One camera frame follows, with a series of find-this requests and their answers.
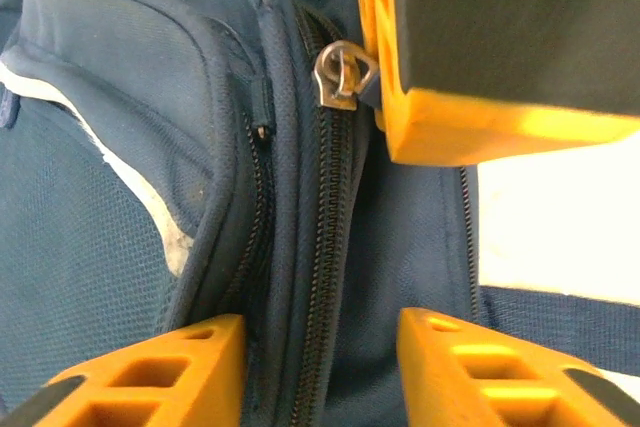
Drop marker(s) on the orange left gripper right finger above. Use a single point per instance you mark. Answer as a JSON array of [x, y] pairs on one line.
[[430, 377]]

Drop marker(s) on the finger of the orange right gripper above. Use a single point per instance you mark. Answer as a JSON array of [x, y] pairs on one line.
[[500, 47]]

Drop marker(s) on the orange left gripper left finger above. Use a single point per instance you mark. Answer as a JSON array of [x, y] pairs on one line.
[[215, 377]]

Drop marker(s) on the navy blue backpack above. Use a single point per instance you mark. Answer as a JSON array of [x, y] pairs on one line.
[[125, 147]]

